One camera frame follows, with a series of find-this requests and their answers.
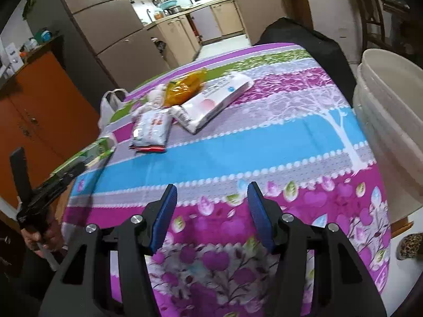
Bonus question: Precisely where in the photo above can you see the green toothpaste box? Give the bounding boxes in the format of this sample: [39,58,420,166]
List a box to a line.
[50,134,117,177]

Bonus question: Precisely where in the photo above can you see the white red snack packet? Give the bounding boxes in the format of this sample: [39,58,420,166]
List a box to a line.
[129,84,172,153]

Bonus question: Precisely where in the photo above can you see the white alcohol wipes pack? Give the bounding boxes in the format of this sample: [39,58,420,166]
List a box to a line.
[169,72,254,134]

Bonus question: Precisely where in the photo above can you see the orange plastic wrapper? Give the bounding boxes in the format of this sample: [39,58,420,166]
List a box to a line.
[163,68,207,107]

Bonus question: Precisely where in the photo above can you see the kitchen base cabinets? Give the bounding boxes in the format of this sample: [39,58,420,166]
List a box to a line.
[146,0,287,68]

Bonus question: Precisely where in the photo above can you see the operator hand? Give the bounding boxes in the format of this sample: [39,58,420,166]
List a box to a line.
[21,207,65,257]

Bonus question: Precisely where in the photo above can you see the leopard print slipper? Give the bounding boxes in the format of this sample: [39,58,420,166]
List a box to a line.
[397,232,423,260]

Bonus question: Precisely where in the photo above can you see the small wooden stool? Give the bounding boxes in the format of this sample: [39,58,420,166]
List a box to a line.
[391,218,414,238]

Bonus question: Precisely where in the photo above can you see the orange wooden cabinet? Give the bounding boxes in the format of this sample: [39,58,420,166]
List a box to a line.
[0,51,99,207]

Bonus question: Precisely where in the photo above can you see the white plastic bag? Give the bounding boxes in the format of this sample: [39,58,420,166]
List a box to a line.
[98,88,128,130]

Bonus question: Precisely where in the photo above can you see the grey three-door refrigerator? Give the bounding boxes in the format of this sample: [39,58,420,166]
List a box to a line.
[27,0,169,108]

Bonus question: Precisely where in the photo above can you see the floral purple tablecloth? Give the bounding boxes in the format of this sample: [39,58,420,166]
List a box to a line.
[62,43,391,316]

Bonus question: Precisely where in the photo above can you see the white plastic bucket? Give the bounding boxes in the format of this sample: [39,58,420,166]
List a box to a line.
[353,49,422,223]

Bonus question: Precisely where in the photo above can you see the teal basin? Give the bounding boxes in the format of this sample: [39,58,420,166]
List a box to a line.
[158,0,178,10]

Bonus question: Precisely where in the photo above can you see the black fabric covered object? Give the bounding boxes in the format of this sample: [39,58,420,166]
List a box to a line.
[255,17,356,106]

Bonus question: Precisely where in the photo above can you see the dark wooden chair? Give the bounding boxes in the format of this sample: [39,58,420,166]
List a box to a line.
[356,0,394,52]

